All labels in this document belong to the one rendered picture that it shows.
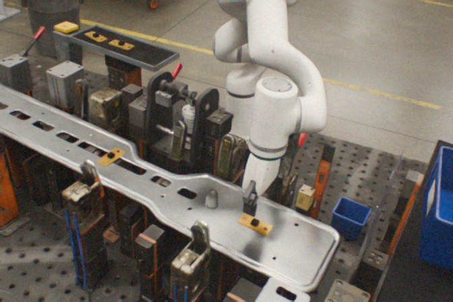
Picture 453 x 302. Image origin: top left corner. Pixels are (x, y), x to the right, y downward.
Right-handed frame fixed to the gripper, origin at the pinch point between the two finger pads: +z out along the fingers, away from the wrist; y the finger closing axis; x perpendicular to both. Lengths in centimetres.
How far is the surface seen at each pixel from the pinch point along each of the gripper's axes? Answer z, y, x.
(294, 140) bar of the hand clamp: -9.7, -14.6, 1.3
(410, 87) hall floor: 110, -313, 2
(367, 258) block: 0.4, 2.3, 27.9
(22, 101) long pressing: 9, -6, -90
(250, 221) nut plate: 7.9, 0.1, -1.1
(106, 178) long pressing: 8.5, 7.8, -41.2
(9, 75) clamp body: 7, -12, -103
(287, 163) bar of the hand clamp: -2.5, -14.1, 0.9
